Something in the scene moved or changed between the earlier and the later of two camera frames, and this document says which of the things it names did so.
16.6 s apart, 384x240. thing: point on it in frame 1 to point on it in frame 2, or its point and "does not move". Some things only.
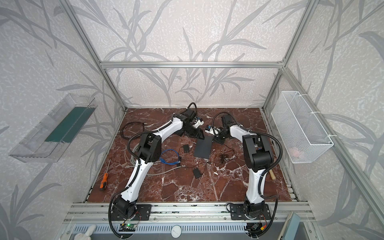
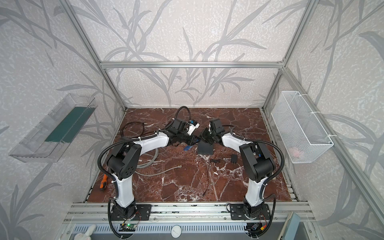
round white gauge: x=176 y=231 does not move
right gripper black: x=218 y=135 to x=208 y=135
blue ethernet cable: x=178 y=161 to x=188 y=147
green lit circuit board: x=127 y=227 does not move
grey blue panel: x=289 y=230 does not move
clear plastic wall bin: x=56 y=130 does not move
